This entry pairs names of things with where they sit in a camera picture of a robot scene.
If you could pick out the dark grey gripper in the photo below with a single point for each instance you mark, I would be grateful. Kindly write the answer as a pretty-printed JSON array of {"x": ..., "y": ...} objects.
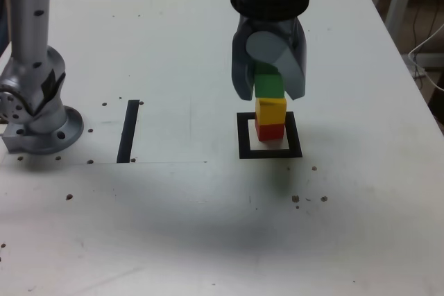
[{"x": 270, "y": 24}]

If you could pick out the green cube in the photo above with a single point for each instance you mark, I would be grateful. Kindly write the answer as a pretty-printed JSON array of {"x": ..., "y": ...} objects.
[{"x": 268, "y": 86}]

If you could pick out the yellow cube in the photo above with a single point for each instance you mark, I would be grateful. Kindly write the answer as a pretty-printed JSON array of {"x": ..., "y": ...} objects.
[{"x": 270, "y": 112}]

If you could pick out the red cube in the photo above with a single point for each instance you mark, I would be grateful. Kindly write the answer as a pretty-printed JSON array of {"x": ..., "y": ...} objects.
[{"x": 270, "y": 133}]

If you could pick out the black tape square outline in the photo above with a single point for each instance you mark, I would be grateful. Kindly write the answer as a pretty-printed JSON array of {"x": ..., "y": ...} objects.
[{"x": 243, "y": 143}]

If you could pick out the black tape strip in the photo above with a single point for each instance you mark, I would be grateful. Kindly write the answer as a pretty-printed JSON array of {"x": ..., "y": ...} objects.
[{"x": 127, "y": 133}]

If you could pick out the white furniture base bar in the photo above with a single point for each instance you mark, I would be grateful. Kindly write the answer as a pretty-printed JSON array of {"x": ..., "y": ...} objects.
[{"x": 431, "y": 60}]

